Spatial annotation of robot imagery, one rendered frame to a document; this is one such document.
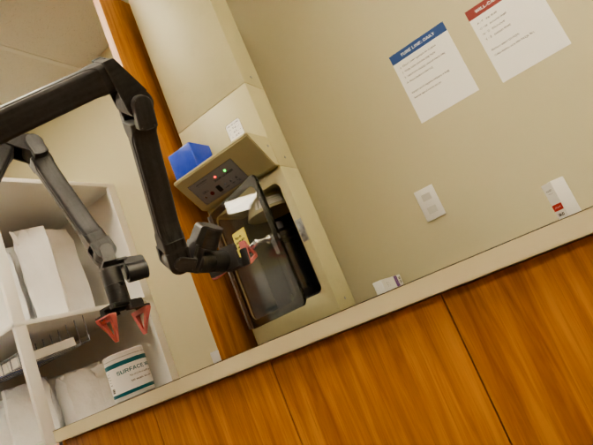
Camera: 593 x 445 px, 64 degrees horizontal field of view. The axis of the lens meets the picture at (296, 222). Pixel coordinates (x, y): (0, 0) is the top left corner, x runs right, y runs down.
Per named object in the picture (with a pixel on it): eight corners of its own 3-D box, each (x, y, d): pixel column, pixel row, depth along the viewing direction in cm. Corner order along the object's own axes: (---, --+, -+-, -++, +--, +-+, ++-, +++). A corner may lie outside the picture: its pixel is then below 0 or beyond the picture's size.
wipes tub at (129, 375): (139, 395, 163) (126, 352, 166) (163, 384, 157) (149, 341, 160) (107, 408, 152) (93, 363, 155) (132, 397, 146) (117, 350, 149)
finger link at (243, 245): (240, 249, 137) (219, 249, 129) (259, 239, 134) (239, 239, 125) (246, 271, 135) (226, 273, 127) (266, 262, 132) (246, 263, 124)
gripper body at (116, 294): (144, 303, 135) (136, 278, 136) (114, 309, 126) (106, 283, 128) (130, 310, 138) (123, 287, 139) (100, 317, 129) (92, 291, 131)
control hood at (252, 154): (206, 211, 159) (197, 184, 161) (280, 164, 144) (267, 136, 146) (182, 211, 149) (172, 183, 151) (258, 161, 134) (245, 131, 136)
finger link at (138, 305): (159, 328, 135) (148, 297, 137) (138, 334, 129) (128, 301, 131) (144, 335, 138) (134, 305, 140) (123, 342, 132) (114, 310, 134)
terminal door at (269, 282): (253, 329, 149) (210, 215, 158) (308, 304, 127) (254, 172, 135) (251, 330, 149) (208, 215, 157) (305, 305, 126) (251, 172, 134)
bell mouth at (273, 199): (269, 223, 169) (263, 210, 170) (308, 201, 161) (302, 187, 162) (238, 225, 154) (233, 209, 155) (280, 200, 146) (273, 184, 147)
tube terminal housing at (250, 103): (296, 328, 171) (223, 143, 187) (373, 297, 156) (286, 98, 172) (257, 345, 149) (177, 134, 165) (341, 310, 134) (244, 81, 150)
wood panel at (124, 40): (301, 327, 188) (184, 35, 216) (306, 324, 186) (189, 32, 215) (221, 360, 145) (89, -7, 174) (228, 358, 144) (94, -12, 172)
